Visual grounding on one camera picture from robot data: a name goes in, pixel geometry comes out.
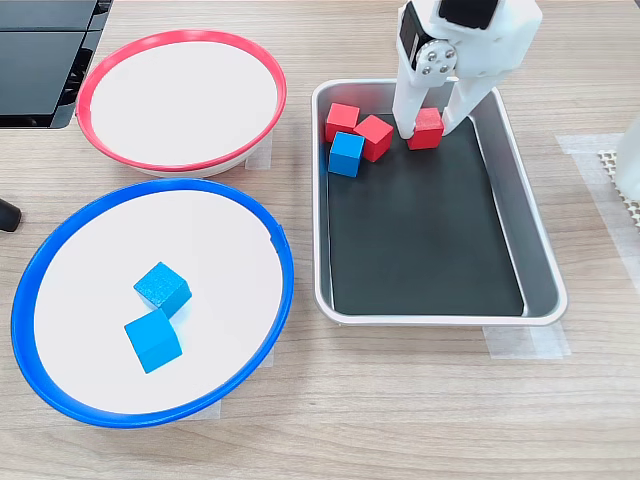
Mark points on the white mesh anti-slip mat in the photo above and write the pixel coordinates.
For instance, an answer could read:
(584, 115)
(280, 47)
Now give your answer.
(607, 162)

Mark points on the blue-rimmed white dish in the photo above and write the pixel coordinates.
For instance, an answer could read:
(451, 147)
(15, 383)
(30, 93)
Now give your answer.
(210, 240)

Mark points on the red wooden cube block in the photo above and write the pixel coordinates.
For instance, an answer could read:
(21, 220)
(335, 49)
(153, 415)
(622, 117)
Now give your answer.
(427, 130)
(375, 137)
(342, 117)

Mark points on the silver metal tray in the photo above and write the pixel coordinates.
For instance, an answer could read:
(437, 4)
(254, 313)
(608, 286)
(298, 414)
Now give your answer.
(530, 240)

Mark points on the black electronic device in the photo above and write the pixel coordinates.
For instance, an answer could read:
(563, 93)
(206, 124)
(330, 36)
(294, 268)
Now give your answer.
(35, 70)

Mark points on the red-rimmed white dish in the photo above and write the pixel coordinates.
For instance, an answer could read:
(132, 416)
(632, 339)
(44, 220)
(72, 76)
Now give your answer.
(185, 100)

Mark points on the clear tape strip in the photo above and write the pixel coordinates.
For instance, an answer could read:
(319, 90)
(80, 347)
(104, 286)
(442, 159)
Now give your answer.
(269, 359)
(214, 411)
(262, 157)
(525, 345)

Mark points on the black tray liner mat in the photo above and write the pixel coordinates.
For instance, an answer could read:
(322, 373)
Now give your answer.
(425, 225)

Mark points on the blue wooden cube block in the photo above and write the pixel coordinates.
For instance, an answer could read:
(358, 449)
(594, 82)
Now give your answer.
(152, 340)
(346, 152)
(162, 290)

